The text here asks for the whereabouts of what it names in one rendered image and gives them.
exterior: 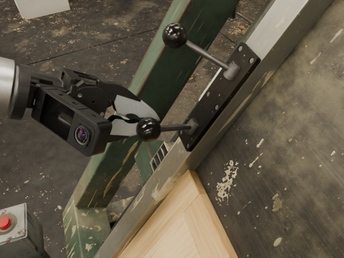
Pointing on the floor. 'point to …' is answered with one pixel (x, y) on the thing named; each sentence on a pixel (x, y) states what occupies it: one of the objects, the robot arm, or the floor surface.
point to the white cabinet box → (40, 7)
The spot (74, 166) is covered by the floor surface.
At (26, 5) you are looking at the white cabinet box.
